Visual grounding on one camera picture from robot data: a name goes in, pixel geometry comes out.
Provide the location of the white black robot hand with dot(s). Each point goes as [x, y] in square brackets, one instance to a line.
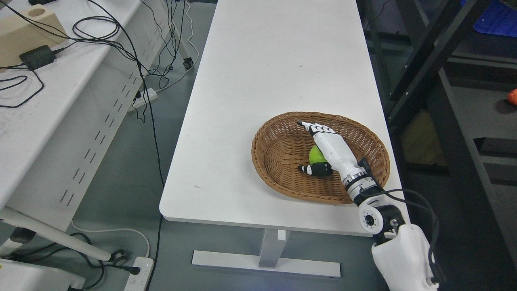
[335, 150]

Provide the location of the green apple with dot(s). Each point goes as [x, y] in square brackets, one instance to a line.
[316, 156]

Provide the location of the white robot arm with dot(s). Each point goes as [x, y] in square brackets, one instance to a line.
[400, 251]

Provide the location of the cardboard box under shelf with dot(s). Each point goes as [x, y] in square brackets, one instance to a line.
[420, 143]

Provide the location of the black metal shelf rack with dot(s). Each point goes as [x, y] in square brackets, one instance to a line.
[428, 56]

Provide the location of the orange toy on shelf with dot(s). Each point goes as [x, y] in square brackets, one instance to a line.
[512, 97]

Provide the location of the brown wicker basket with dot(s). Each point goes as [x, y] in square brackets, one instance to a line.
[280, 146]

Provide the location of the white power strip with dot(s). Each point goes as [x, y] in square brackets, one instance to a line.
[139, 282]
[142, 98]

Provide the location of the white folding side table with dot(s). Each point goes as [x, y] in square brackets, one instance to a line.
[52, 145]

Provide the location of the black power adapter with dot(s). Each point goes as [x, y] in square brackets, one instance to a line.
[38, 57]

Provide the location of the beige foam block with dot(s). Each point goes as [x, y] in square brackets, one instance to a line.
[31, 29]

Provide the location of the white machine base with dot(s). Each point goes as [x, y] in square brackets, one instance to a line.
[16, 276]

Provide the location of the white table leg frame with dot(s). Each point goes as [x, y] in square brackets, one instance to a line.
[270, 259]

